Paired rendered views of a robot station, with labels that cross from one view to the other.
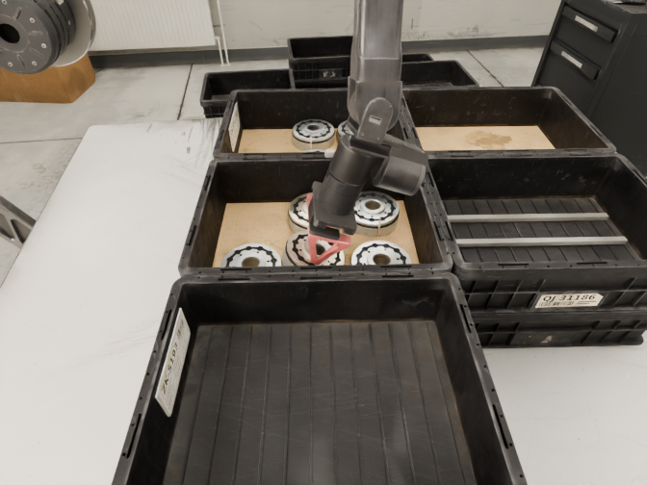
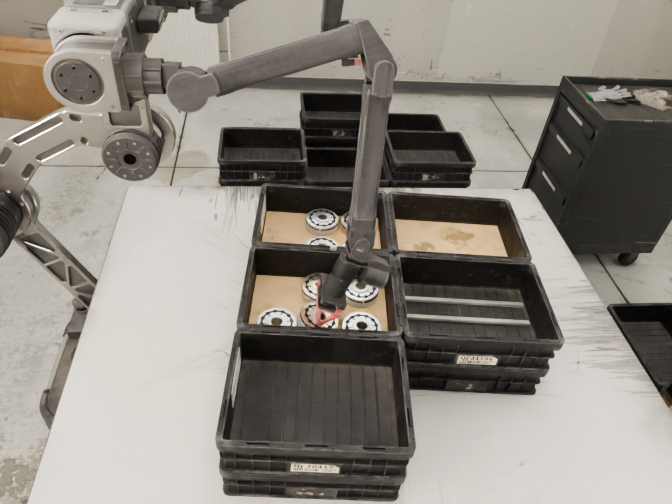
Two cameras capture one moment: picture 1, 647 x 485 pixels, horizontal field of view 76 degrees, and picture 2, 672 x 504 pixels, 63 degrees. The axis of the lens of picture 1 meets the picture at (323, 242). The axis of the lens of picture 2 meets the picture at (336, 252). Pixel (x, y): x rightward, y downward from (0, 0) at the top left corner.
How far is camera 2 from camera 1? 72 cm
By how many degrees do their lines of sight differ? 4
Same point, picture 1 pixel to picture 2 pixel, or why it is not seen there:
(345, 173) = (341, 275)
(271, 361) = (288, 384)
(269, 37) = not seen: hidden behind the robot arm
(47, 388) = (132, 395)
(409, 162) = (379, 270)
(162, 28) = (165, 51)
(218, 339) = (255, 368)
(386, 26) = (368, 204)
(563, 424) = (469, 440)
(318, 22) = not seen: hidden behind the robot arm
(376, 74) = (362, 227)
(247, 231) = (272, 297)
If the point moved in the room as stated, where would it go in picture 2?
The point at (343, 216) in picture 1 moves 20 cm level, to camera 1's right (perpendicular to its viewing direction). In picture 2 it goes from (338, 298) to (420, 304)
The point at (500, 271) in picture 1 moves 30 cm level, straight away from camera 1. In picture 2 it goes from (429, 339) to (478, 271)
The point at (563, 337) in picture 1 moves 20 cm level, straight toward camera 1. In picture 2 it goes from (480, 385) to (431, 429)
